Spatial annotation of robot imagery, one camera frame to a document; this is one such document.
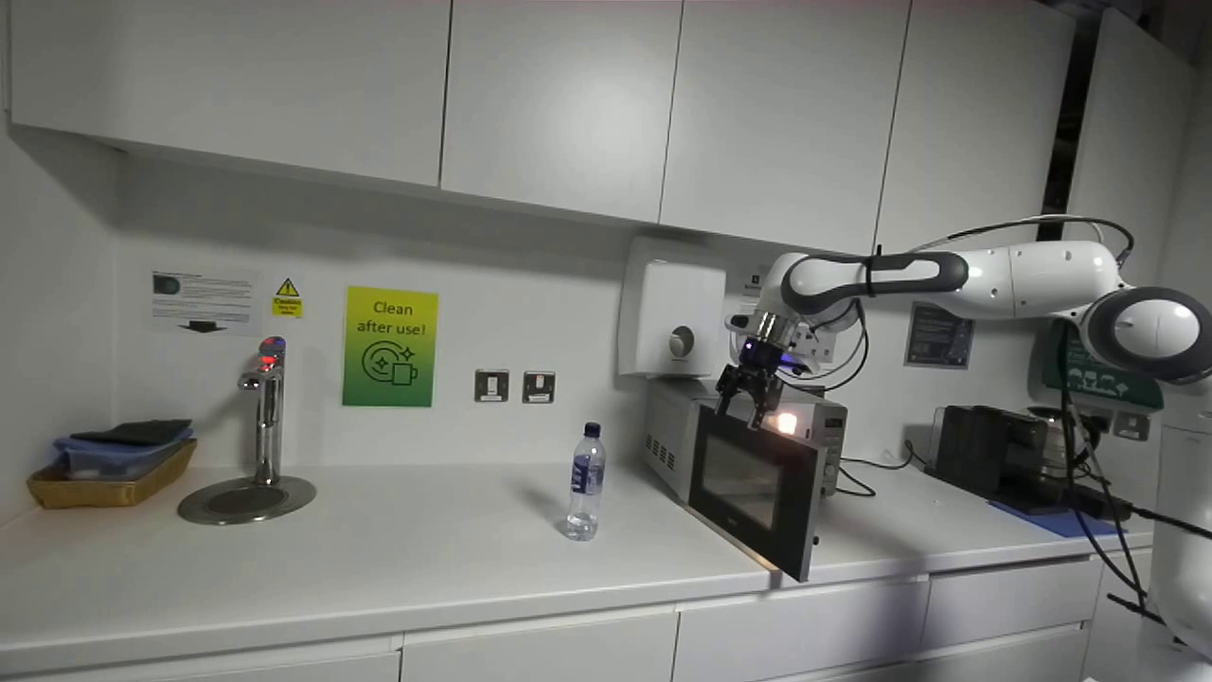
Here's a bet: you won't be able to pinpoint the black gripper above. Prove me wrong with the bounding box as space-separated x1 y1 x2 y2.
718 337 807 422

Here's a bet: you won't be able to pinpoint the wicker basket with cloths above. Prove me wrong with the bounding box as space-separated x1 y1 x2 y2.
26 422 199 508

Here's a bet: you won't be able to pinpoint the blue mat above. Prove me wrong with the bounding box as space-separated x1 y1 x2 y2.
994 499 1113 537

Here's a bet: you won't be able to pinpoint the chrome tap with drip tray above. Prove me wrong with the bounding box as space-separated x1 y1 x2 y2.
180 337 317 526

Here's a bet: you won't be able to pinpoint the white upper cabinets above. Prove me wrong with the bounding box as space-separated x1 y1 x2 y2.
3 0 1201 273

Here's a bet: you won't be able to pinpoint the white paper towel dispenser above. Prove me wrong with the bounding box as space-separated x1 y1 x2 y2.
615 262 726 376

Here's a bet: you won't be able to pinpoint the white notice label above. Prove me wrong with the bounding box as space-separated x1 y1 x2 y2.
152 273 256 333

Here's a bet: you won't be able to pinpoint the black power cables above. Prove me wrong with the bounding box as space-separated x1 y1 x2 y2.
831 444 917 499

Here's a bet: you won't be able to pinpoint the right wall switch plate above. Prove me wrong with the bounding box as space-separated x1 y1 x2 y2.
524 373 559 407

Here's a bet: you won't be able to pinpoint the black coffee machine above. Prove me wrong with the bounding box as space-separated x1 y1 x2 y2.
933 407 1130 521

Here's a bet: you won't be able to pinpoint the green yellow clean sign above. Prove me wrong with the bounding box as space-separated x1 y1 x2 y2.
341 289 439 409

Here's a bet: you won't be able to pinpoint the white cabinets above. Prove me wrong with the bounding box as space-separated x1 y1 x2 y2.
3 0 1201 273
0 561 1162 682

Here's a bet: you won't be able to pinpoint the green first aid box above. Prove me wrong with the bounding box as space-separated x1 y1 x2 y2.
1027 324 1162 412

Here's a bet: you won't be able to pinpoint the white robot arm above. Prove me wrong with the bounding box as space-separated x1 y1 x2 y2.
718 239 1212 669

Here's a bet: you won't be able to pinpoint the white lower cabinets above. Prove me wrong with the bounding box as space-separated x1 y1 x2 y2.
0 561 1162 682

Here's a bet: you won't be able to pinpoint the black framed notice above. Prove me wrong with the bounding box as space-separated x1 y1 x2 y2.
907 305 973 369

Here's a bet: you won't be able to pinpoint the left wall switch plate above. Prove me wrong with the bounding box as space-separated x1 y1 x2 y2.
475 373 508 407

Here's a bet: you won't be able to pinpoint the wall switch plate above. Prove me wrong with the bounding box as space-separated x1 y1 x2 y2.
475 373 508 407
524 373 559 407

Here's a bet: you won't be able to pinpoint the black microwave door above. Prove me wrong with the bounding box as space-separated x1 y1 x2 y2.
691 409 821 579

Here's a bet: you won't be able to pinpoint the small yellow warning sticker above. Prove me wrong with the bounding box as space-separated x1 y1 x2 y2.
268 282 307 318

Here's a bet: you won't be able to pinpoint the silver microwave oven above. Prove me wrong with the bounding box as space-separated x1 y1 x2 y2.
644 378 848 499

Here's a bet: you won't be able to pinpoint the clear plastic water bottle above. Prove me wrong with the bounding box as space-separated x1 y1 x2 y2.
564 422 605 544

